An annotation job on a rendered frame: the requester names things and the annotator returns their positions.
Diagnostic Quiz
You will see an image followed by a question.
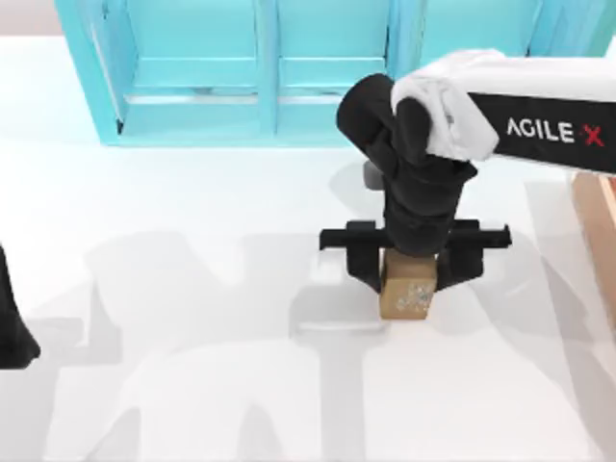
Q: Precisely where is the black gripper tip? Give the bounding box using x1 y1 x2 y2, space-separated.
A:
0 244 42 372

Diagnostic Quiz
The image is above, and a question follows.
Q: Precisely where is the brown cardboard box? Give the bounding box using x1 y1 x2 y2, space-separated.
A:
378 248 440 321

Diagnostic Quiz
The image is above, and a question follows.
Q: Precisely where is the light blue rack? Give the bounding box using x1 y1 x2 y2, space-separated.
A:
53 0 616 148

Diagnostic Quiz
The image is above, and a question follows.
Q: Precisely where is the salmon-coloured shallow box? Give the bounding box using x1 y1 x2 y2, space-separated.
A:
570 170 616 309

